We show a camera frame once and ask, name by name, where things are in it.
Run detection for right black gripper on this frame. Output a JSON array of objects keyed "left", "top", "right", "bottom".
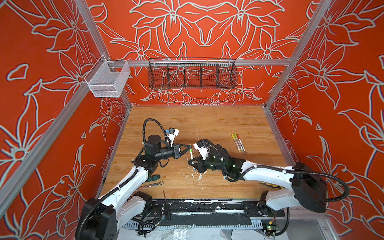
[{"left": 185, "top": 153, "right": 227, "bottom": 175}]

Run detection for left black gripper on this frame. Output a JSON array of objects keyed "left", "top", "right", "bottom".
[{"left": 154, "top": 142, "right": 191, "bottom": 162}]

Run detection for white pen yellow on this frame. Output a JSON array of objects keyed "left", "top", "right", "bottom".
[{"left": 234, "top": 139, "right": 242, "bottom": 152}]

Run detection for white pen purple end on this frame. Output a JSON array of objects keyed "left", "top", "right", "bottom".
[{"left": 238, "top": 139, "right": 246, "bottom": 152}]

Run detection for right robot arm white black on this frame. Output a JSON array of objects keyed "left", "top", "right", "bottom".
[{"left": 188, "top": 139, "right": 350, "bottom": 213}]

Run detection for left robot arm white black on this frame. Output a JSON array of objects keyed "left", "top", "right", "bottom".
[{"left": 75, "top": 128, "right": 192, "bottom": 240}]

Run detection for metal wrench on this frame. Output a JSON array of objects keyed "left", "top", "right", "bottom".
[{"left": 137, "top": 181, "right": 164, "bottom": 191}]

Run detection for yellow black pliers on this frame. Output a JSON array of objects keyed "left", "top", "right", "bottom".
[{"left": 259, "top": 181, "right": 284, "bottom": 190}]

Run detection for white mesh basket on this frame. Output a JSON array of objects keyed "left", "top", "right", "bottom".
[{"left": 85, "top": 61, "right": 131, "bottom": 98}]

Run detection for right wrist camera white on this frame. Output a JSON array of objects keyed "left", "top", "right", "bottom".
[{"left": 193, "top": 140, "right": 209, "bottom": 160}]

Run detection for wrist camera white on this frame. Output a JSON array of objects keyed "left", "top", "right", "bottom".
[
  {"left": 193, "top": 140, "right": 209, "bottom": 160},
  {"left": 166, "top": 128, "right": 180, "bottom": 147}
]

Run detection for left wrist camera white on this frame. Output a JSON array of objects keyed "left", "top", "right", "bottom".
[{"left": 166, "top": 128, "right": 180, "bottom": 147}]

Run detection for green handle screwdriver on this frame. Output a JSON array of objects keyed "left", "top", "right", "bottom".
[{"left": 147, "top": 175, "right": 161, "bottom": 182}]

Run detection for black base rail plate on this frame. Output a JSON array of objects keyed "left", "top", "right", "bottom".
[{"left": 151, "top": 199, "right": 286, "bottom": 218}]

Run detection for black wire basket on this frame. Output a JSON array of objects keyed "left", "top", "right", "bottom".
[{"left": 148, "top": 57, "right": 239, "bottom": 90}]

